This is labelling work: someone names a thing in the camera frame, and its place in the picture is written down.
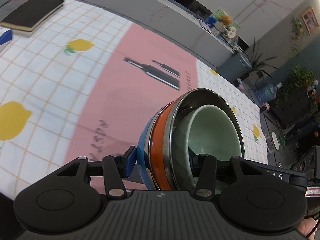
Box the black notebook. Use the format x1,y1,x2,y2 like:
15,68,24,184
1,0,65,37

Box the person's hand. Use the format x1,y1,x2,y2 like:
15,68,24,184
298,218,319,240

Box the brown teddy bear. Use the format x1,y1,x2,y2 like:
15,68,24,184
221,15,232,25

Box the framed wall picture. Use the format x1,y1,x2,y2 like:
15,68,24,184
302,7,319,34

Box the green potted plant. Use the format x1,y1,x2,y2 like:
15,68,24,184
275,65,316,108

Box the dark green trash bin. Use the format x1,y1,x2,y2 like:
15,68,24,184
217,52,252,82

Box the blue steel bowl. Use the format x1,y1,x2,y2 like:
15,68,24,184
137,102,173,191

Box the pink restaurant placemat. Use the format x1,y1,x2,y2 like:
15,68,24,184
65,24,198,162

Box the green ceramic bowl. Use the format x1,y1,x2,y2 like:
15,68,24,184
171,105,242,190

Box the orange steel bowl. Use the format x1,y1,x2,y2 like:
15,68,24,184
148,100,177,191

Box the blue water jug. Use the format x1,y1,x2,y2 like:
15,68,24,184
254,82,283,104

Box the spiky leaf floor plant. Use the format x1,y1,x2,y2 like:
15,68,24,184
246,38,278,79

